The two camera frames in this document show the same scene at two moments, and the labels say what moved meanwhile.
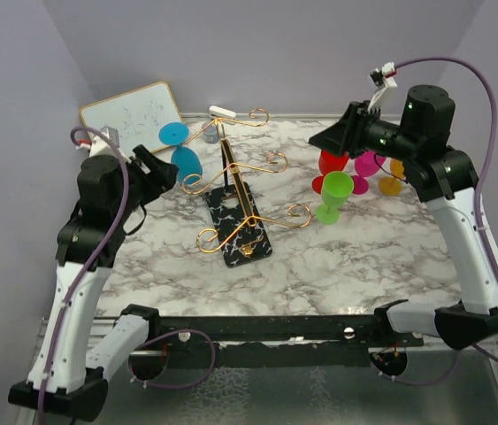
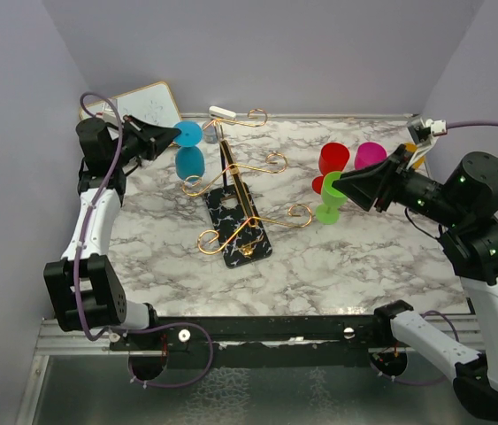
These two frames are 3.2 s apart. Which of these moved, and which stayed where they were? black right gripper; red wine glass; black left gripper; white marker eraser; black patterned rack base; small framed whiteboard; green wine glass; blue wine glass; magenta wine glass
Moved: black right gripper; blue wine glass; black left gripper
Stayed: small framed whiteboard; green wine glass; magenta wine glass; black patterned rack base; white marker eraser; red wine glass
